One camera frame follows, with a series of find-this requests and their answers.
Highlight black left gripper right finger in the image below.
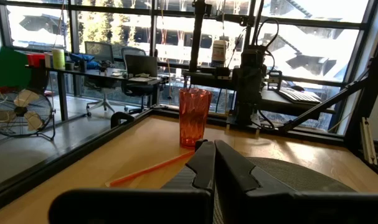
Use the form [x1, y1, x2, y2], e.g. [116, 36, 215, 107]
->
[214, 139, 378, 224]

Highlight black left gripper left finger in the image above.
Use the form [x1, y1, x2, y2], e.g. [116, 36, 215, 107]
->
[48, 139, 216, 224]

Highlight white container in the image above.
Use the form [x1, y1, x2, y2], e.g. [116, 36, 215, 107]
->
[210, 39, 228, 63]

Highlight black computer keyboard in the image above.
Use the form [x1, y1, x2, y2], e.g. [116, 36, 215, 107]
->
[277, 86, 322, 105]

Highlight orange faceted plastic tumbler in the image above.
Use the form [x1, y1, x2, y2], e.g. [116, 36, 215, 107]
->
[178, 88, 214, 149]

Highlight black office chair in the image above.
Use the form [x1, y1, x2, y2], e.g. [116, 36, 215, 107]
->
[120, 46, 161, 114]

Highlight long black desk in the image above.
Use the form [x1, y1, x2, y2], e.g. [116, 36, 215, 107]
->
[25, 64, 169, 122]

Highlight mesh-back office chair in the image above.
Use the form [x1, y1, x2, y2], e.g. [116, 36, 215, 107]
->
[82, 40, 128, 118]

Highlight blue bag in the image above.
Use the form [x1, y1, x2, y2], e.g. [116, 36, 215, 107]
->
[69, 53, 101, 70]

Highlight yellow-green roll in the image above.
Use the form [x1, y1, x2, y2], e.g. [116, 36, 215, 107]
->
[51, 48, 66, 70]

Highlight black floor fan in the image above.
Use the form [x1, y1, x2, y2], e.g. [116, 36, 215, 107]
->
[0, 86, 57, 141]

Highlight red box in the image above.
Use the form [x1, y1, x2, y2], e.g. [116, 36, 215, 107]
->
[26, 53, 47, 68]

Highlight green board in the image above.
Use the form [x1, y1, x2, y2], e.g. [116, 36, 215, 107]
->
[0, 46, 32, 90]

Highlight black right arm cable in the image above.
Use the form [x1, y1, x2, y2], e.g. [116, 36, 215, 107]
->
[255, 17, 280, 52]

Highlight black frame clamp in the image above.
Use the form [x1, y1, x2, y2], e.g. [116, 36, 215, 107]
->
[110, 111, 135, 129]

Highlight silver metal bracket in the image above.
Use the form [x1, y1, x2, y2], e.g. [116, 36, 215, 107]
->
[359, 117, 378, 166]

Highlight black aluminium table frame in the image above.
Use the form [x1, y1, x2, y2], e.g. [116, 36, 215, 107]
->
[0, 0, 378, 215]

